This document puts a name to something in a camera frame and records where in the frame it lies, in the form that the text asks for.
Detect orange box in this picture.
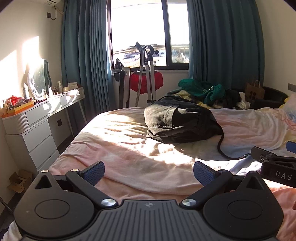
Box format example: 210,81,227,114
2,102,35,117

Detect black metal frame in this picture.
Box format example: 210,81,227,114
114,58,130,108

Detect black clothes pile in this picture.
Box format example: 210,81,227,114
216,89,243,108

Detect red cloth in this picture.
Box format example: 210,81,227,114
129,71,164,94

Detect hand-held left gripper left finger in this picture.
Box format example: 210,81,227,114
30,161,117,208

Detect teal window curtain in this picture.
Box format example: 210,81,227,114
60,0,114,118
186,0,265,93

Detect standing garment steamer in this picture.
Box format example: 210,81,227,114
134,42,160,107

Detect pale yellow garment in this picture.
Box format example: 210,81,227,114
173,90,213,109

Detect bed with pink sheet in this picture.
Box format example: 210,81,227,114
9,107,296,241

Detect pale plastic bag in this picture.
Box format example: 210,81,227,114
279,95,296,135

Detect brown paper bag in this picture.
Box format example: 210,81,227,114
245,80,265,102

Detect green garment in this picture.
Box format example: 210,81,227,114
178,79,226,105

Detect white cloth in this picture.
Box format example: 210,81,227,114
236,91,251,109

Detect black framed window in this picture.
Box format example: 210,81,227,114
110,0,191,69

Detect white vanity desk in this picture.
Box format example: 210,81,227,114
1,87,88,172

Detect wavy edged mirror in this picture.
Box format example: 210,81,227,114
27,59,52,100

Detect open cardboard box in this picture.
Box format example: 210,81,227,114
7,170,33,194

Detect black armchair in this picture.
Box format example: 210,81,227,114
250,86,289,109

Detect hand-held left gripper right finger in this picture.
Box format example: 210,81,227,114
181,161,270,208

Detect black drawstring pants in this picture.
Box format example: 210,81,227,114
143,95,252,160

